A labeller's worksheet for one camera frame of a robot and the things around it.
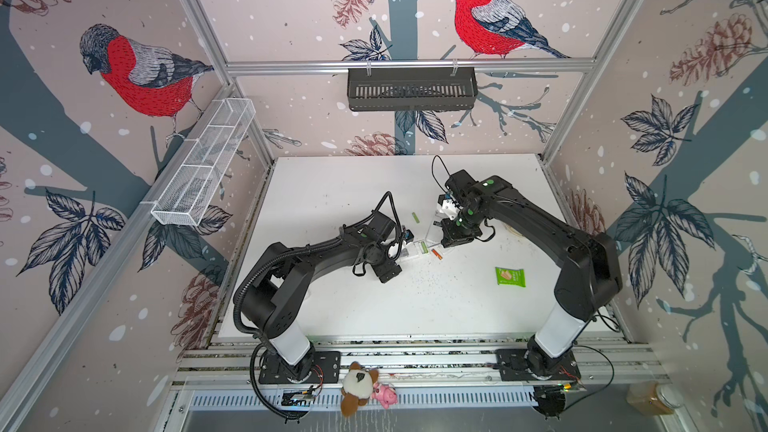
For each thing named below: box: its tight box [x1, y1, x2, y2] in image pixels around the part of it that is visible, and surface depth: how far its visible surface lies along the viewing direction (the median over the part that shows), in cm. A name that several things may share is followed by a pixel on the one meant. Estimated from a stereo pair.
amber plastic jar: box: [626, 381, 684, 415], surface depth 64 cm
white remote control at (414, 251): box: [398, 240, 430, 262], surface depth 95 cm
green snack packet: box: [494, 267, 527, 288], surface depth 90 cm
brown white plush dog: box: [340, 361, 379, 417], surface depth 70 cm
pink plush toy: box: [372, 382, 398, 410], surface depth 70 cm
